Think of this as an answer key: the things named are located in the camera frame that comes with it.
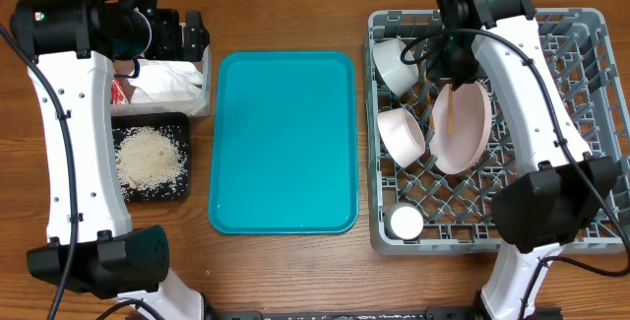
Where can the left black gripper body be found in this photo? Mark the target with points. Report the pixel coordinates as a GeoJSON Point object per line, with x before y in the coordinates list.
{"type": "Point", "coordinates": [164, 43]}

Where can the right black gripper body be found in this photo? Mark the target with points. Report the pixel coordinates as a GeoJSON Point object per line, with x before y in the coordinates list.
{"type": "Point", "coordinates": [452, 62]}

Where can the white napkin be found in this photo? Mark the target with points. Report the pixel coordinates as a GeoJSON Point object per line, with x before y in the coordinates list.
{"type": "Point", "coordinates": [163, 81]}

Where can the wooden chopstick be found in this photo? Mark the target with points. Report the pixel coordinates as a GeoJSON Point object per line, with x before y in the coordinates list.
{"type": "Point", "coordinates": [450, 111]}
{"type": "Point", "coordinates": [428, 99]}

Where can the grey bowl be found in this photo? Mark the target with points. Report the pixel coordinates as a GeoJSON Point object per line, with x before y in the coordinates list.
{"type": "Point", "coordinates": [397, 76]}

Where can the red sauce packet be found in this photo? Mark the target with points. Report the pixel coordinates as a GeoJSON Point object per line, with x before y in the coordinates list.
{"type": "Point", "coordinates": [118, 97]}

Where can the large white plate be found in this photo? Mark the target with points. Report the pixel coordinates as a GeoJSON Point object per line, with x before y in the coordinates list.
{"type": "Point", "coordinates": [471, 128]}

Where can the cooked rice pile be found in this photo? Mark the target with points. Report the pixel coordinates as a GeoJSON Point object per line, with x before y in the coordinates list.
{"type": "Point", "coordinates": [151, 162]}

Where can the white cup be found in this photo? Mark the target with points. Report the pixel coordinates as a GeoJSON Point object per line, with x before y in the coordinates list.
{"type": "Point", "coordinates": [403, 221]}

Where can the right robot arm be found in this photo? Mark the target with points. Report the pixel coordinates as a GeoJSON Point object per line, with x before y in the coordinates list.
{"type": "Point", "coordinates": [561, 186]}

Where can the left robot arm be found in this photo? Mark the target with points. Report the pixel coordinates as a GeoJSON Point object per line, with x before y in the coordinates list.
{"type": "Point", "coordinates": [91, 245]}

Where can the clear plastic waste bin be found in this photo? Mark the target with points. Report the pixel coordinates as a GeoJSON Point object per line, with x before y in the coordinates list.
{"type": "Point", "coordinates": [199, 106]}

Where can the grey dishwasher rack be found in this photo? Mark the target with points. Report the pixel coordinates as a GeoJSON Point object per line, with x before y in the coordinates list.
{"type": "Point", "coordinates": [457, 208]}

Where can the black plastic tray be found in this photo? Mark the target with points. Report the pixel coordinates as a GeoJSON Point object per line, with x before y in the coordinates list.
{"type": "Point", "coordinates": [156, 120]}

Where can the teal serving tray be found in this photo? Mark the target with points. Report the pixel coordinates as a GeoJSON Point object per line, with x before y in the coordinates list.
{"type": "Point", "coordinates": [284, 157]}

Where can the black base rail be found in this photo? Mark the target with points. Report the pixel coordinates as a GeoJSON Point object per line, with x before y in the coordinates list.
{"type": "Point", "coordinates": [431, 313]}

